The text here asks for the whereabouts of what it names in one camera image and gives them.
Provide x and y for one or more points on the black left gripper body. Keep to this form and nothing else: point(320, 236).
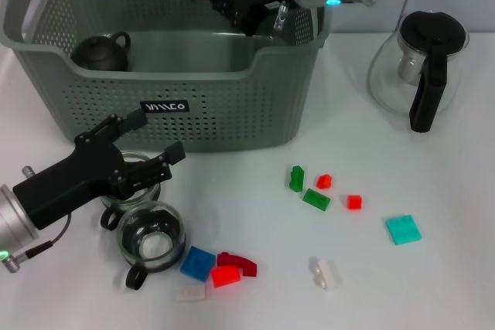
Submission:
point(77, 179)

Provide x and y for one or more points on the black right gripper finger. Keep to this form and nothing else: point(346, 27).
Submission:
point(228, 13)

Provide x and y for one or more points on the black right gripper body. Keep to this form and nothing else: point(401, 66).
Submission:
point(255, 5)

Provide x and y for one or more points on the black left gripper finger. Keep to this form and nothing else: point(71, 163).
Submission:
point(116, 125)
point(154, 173)

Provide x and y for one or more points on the grey perforated storage basket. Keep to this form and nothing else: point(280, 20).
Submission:
point(232, 113)

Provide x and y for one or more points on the black clay teapot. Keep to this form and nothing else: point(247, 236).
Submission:
point(96, 53)

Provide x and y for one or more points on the blue square plate brick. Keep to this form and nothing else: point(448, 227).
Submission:
point(197, 263)

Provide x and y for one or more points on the white two-stud plate brick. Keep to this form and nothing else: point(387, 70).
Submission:
point(189, 293)

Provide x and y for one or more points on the bright red toy brick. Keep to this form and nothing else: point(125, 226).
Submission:
point(225, 277)

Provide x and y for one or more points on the dark red curved brick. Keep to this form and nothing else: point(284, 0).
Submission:
point(247, 267)

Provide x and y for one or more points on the tall green toy brick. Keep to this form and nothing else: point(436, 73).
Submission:
point(297, 177)

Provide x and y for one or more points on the flat green toy brick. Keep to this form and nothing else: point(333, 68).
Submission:
point(316, 198)

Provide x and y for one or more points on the small red sloped brick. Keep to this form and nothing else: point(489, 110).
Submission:
point(324, 182)

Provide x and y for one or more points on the glass pitcher black lid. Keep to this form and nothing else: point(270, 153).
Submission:
point(429, 86)

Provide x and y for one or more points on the translucent white toy brick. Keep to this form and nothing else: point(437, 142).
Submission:
point(326, 276)

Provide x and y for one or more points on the small red cube brick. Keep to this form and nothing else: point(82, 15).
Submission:
point(354, 202)

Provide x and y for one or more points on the teal square plate brick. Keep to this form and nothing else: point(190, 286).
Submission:
point(403, 230)

